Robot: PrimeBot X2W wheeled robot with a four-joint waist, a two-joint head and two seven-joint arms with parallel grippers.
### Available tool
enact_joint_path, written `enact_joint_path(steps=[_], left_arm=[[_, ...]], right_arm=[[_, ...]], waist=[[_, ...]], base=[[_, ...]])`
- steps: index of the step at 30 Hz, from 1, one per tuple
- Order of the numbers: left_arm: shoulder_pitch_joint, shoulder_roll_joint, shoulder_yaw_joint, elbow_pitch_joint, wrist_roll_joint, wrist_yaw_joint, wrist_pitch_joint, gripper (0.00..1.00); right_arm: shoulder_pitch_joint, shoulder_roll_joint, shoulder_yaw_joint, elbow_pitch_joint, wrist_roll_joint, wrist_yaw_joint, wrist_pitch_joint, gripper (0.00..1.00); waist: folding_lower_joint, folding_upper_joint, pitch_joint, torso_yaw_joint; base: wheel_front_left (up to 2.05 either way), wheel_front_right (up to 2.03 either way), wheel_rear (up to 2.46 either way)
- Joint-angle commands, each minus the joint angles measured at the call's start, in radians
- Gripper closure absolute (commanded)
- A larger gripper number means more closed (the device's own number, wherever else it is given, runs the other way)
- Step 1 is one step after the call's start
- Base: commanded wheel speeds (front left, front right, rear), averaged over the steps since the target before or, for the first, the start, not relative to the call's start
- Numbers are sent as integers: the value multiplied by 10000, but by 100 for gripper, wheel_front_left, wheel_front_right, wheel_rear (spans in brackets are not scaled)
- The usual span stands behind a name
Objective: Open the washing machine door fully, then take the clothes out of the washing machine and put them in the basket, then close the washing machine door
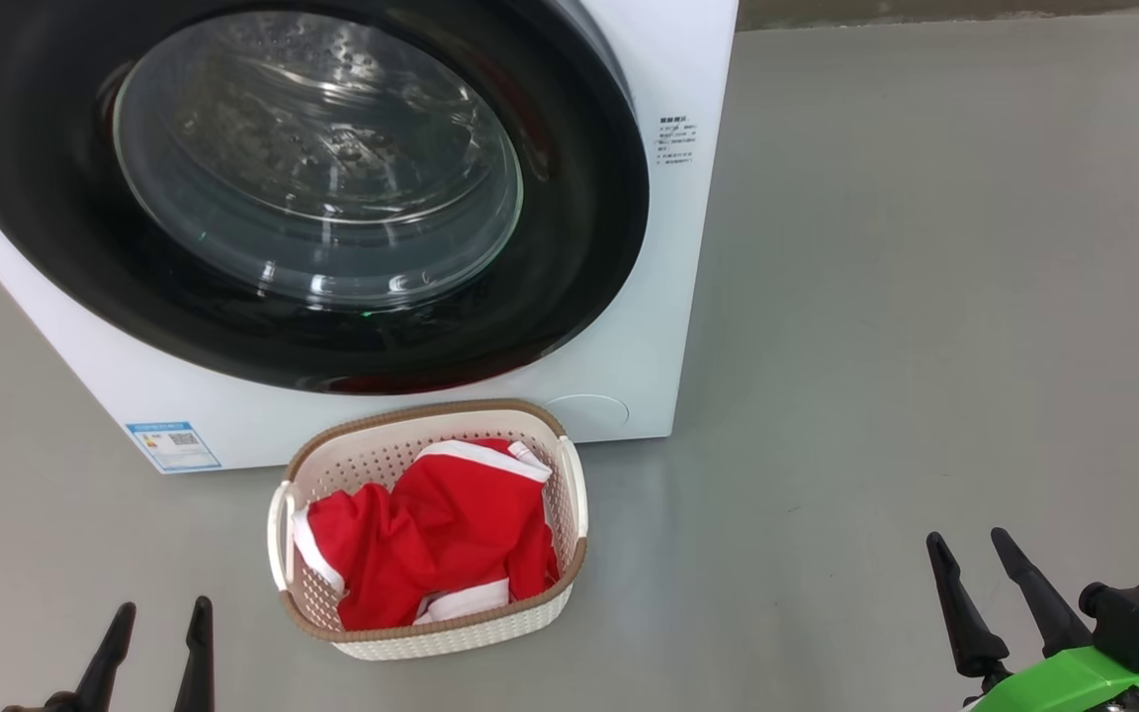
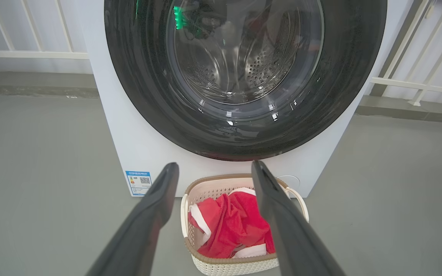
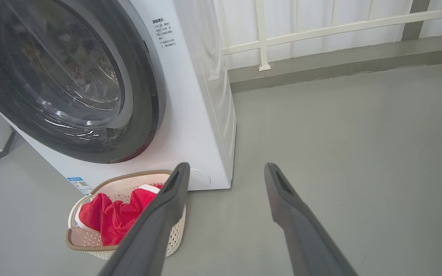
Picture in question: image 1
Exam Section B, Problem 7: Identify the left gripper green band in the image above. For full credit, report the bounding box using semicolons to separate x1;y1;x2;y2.
1;595;216;712

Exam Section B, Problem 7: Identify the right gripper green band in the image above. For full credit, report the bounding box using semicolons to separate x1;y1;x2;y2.
926;526;1139;712

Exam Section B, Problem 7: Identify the black round glass washer door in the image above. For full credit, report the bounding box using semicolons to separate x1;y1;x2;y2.
0;0;652;397

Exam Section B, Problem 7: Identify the cream perforated laundry basket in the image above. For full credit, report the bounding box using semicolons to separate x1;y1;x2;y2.
267;399;590;662

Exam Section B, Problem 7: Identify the white front-load washing machine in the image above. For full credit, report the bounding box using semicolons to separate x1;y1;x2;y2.
0;0;740;476

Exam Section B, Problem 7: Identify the blue energy label sticker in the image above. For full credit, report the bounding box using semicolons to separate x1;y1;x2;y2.
127;422;222;473

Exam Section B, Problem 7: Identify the round white filter cover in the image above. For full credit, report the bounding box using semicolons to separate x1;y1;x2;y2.
543;394;631;443

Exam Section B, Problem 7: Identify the small printed text label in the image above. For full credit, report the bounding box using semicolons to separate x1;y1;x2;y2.
657;114;700;166

